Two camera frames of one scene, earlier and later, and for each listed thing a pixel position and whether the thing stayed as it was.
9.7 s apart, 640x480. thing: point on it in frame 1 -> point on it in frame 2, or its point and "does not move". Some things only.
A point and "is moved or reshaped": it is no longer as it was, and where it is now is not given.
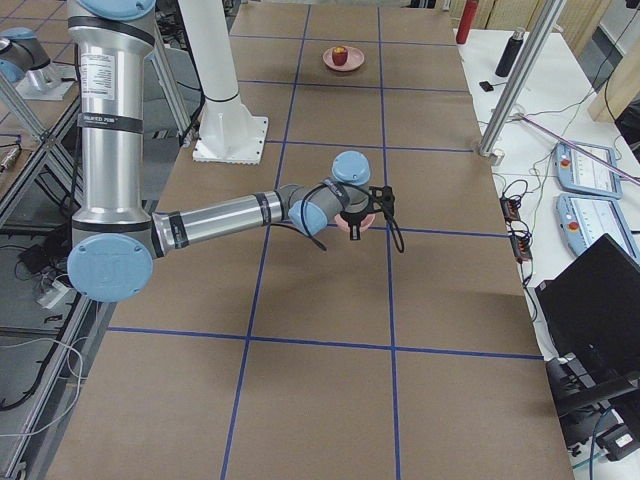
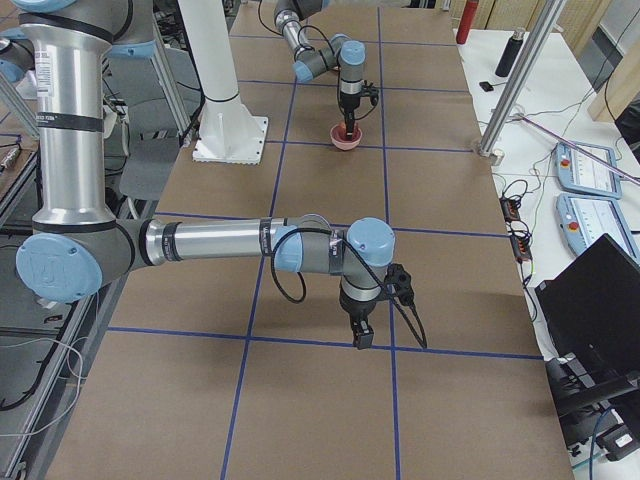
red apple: (340, 55) is moved or reshaped
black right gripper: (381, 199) -> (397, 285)
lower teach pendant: (582, 221) does not move
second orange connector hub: (521, 247) does not move
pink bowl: (344, 226) is moved or reshaped
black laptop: (594, 306) does not move
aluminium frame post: (490, 150) does not move
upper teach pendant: (576, 172) does not move
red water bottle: (466, 21) does not move
